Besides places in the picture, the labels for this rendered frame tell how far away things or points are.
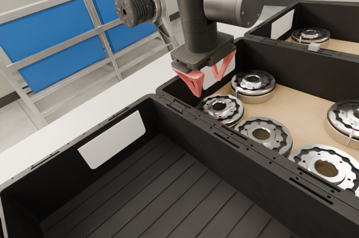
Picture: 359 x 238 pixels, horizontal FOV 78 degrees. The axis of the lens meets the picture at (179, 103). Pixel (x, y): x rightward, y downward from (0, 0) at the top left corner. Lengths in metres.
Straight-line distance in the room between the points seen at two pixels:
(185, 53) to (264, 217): 0.28
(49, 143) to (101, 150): 0.44
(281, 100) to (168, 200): 0.33
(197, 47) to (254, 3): 0.11
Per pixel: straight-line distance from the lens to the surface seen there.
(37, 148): 0.88
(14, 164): 0.88
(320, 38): 0.77
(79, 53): 2.24
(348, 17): 0.83
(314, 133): 0.49
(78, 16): 2.20
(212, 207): 0.39
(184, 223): 0.38
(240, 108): 0.48
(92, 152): 0.43
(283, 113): 0.52
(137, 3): 1.27
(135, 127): 0.45
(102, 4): 2.30
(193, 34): 0.36
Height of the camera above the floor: 1.17
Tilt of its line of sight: 37 degrees down
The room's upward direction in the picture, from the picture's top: 13 degrees counter-clockwise
